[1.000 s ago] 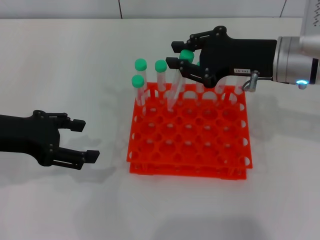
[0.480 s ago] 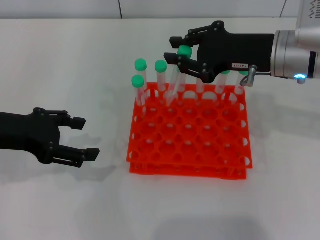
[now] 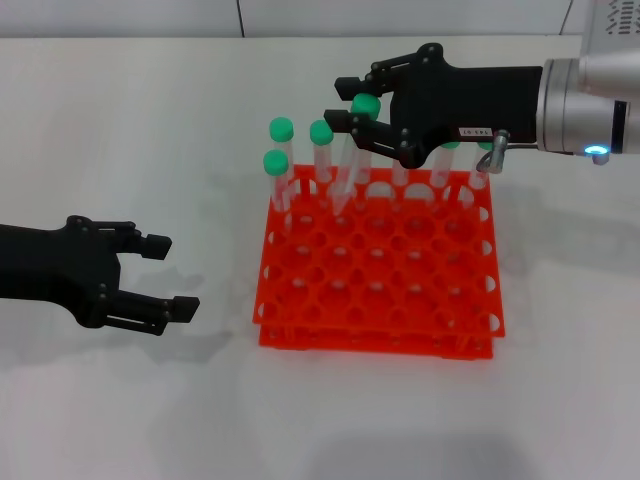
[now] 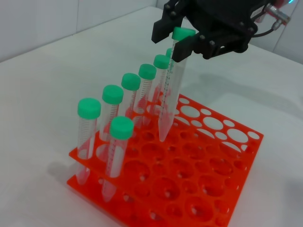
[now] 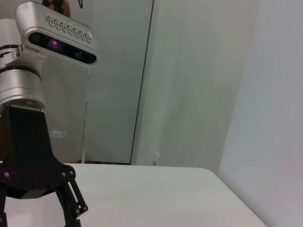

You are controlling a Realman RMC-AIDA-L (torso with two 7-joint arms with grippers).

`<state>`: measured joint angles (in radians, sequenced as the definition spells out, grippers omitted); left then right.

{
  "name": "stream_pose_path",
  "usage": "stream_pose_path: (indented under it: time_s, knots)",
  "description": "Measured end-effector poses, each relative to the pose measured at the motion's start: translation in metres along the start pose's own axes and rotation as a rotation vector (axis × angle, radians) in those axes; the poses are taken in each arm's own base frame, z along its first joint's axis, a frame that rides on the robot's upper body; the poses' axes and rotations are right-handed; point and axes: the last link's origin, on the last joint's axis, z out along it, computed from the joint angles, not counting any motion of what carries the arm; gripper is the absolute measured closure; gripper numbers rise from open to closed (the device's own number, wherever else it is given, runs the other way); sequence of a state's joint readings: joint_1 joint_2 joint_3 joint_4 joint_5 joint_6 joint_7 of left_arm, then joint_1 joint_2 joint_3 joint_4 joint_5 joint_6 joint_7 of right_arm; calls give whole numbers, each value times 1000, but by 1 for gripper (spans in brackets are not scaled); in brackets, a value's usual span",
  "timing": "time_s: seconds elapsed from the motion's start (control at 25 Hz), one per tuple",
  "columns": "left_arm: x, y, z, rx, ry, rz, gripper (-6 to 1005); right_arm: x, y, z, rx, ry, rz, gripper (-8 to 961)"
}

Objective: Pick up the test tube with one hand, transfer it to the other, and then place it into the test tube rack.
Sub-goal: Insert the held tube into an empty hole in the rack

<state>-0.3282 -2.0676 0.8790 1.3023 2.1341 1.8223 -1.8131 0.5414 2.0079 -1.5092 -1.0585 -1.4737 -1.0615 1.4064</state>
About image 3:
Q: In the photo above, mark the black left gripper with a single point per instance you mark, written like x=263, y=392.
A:
x=50, y=265

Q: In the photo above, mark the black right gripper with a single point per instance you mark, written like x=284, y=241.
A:
x=465, y=100

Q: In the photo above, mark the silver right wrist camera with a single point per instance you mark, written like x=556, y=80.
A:
x=612, y=25

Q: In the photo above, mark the orange test tube rack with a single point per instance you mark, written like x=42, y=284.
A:
x=380, y=350

